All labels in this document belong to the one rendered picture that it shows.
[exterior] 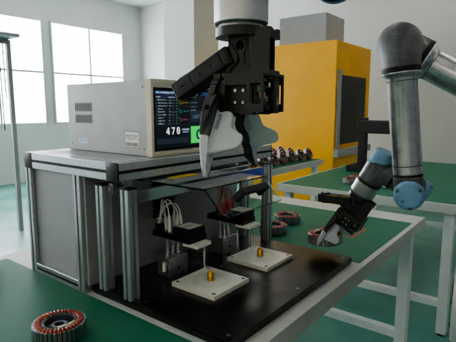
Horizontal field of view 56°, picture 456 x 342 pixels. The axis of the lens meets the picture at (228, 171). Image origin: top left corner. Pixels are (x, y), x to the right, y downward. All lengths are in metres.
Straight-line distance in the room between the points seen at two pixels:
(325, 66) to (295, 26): 0.76
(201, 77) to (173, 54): 4.81
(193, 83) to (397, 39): 0.69
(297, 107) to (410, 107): 3.79
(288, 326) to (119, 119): 0.70
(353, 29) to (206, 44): 2.36
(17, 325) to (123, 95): 0.63
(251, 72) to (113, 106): 0.74
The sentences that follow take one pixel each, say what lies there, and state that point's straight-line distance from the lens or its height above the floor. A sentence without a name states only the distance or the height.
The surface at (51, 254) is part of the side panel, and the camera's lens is 1.39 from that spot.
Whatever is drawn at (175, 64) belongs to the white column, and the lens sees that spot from 5.39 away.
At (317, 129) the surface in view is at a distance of 4.81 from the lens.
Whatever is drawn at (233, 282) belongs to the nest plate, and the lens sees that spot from 1.18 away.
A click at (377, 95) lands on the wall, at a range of 6.52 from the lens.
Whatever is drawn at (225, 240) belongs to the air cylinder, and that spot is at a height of 0.81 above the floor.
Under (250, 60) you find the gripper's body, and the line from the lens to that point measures 0.59.
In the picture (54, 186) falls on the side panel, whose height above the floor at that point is 1.02.
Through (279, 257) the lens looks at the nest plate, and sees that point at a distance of 1.37.
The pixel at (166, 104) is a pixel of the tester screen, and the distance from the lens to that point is 1.17.
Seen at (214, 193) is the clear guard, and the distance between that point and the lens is 0.96.
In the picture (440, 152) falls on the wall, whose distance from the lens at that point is 6.31.
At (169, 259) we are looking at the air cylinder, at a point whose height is 0.82.
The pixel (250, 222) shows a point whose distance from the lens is 1.38.
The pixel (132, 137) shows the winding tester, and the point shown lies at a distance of 1.20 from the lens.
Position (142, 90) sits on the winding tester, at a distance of 1.16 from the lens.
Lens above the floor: 1.24
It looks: 8 degrees down
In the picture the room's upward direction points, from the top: straight up
